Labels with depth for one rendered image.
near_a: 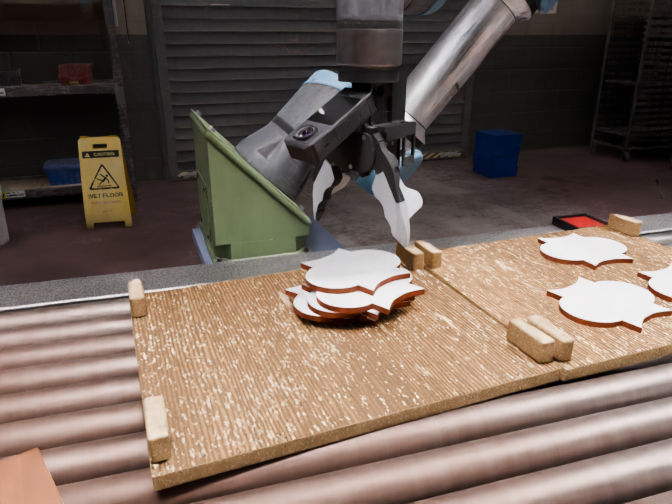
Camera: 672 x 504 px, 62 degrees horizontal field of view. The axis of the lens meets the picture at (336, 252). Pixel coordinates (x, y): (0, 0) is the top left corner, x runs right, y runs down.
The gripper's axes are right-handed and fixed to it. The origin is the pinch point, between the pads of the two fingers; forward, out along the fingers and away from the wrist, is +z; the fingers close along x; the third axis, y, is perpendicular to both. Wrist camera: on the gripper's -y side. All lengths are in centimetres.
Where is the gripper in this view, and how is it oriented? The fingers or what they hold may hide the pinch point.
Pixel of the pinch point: (354, 236)
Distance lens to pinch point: 70.4
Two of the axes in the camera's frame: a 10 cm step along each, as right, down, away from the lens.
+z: 0.0, 9.3, 3.7
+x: -7.3, -2.5, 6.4
